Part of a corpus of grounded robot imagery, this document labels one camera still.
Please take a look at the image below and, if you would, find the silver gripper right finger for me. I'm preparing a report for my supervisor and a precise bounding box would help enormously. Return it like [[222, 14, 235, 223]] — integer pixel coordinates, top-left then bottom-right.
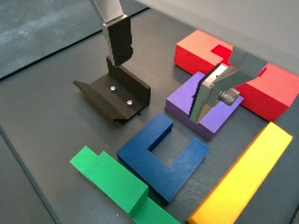
[[189, 53, 267, 123]]

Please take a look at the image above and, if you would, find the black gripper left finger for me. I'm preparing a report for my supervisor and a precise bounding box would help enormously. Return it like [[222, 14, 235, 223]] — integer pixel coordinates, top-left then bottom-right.
[[89, 0, 133, 67]]

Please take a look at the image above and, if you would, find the purple U-shaped block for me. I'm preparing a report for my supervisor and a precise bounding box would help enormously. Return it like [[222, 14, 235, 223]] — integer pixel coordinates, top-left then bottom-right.
[[164, 71, 245, 142]]

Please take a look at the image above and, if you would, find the red slotted board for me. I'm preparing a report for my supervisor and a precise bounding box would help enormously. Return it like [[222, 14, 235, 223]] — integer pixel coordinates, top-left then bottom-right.
[[173, 30, 299, 122]]

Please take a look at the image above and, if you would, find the black angle fixture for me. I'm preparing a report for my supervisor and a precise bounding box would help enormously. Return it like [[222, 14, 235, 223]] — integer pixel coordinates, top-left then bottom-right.
[[73, 57, 150, 123]]

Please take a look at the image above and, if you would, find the blue U-shaped block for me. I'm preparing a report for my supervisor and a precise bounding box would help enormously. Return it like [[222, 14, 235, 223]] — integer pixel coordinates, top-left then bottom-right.
[[116, 113, 209, 203]]

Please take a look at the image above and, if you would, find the yellow long block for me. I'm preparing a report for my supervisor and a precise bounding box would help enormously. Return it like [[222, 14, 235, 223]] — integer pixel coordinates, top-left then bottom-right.
[[186, 122, 293, 224]]

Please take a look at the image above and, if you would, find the green stepped block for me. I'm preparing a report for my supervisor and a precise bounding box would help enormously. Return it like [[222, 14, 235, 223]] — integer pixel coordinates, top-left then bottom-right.
[[69, 146, 180, 224]]

